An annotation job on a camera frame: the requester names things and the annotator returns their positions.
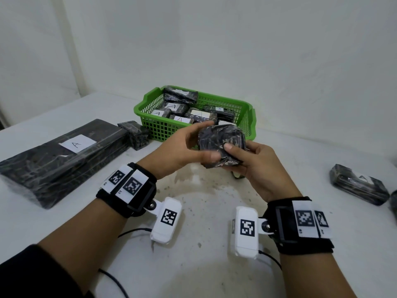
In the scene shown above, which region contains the person's right hand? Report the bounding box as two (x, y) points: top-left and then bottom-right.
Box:
(222, 140), (304, 203)

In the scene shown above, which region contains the person's left hand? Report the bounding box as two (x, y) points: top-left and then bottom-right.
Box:
(138, 120), (222, 180)

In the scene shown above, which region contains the small marbled packet labelled A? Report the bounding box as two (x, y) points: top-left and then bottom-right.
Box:
(169, 114), (194, 125)

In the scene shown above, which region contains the black packet labelled A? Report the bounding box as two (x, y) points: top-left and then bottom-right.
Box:
(158, 101), (188, 115)

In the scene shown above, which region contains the black packet labelled b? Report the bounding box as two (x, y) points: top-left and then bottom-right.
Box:
(198, 123), (247, 168)
(259, 250), (282, 270)

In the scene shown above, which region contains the green plastic mesh basket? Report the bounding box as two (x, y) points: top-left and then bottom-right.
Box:
(134, 87), (257, 142)

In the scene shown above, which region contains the long black packet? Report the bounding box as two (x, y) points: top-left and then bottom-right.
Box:
(203, 104), (235, 123)

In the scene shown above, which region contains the long black box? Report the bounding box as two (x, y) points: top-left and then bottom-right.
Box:
(0, 118), (131, 210)

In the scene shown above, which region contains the person's left forearm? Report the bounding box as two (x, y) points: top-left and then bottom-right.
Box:
(0, 198), (128, 298)

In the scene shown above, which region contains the person's right forearm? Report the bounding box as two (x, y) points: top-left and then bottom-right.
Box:
(280, 251), (357, 298)

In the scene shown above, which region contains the black left wristband with markers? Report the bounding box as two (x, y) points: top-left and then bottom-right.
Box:
(96, 163), (158, 219)

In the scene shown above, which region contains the black wristband with markers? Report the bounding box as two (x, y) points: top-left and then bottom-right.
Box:
(265, 196), (335, 255)
(96, 163), (158, 219)

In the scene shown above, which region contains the black right wristband with markers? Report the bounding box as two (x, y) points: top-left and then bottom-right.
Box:
(265, 196), (335, 255)

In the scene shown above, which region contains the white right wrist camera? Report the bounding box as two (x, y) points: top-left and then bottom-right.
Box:
(231, 206), (275, 260)

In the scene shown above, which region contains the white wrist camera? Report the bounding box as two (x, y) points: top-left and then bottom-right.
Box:
(144, 197), (183, 245)
(231, 206), (275, 260)

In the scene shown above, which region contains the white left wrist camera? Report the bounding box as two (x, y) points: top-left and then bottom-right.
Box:
(144, 197), (183, 245)

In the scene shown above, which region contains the black left camera cable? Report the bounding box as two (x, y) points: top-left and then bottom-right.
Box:
(98, 228), (153, 298)

